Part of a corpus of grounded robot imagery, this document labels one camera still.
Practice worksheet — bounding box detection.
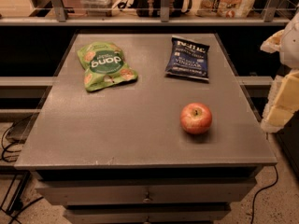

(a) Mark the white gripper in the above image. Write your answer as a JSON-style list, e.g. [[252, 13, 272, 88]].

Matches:
[[260, 30, 299, 127]]

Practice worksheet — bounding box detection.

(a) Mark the green rice chip bag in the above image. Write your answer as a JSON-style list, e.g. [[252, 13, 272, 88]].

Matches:
[[77, 42, 138, 92]]

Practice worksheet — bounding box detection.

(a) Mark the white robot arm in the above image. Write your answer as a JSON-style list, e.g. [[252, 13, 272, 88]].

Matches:
[[260, 14, 299, 133]]

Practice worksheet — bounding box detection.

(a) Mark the blue chip bag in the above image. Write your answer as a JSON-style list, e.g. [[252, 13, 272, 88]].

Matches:
[[165, 35, 209, 81]]

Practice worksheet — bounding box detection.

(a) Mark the colourful snack bag on shelf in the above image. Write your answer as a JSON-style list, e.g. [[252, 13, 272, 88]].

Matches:
[[196, 0, 255, 18]]

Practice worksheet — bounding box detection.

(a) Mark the black bag on shelf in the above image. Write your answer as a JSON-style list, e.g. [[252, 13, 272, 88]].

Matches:
[[132, 0, 192, 17]]

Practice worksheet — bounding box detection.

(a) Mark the red apple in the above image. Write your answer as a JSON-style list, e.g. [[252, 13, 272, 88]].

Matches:
[[180, 103, 212, 134]]

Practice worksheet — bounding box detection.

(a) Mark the grey drawer cabinet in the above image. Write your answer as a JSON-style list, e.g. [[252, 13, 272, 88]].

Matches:
[[16, 34, 277, 224]]

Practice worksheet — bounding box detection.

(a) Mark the upper drawer knob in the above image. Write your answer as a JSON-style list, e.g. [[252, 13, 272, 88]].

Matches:
[[143, 192, 152, 203]]

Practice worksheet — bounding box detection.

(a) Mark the black cable right floor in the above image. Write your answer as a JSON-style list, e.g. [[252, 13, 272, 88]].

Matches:
[[249, 165, 279, 224]]

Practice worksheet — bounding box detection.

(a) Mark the metal shelf rail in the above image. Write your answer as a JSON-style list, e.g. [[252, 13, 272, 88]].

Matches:
[[0, 0, 298, 26]]

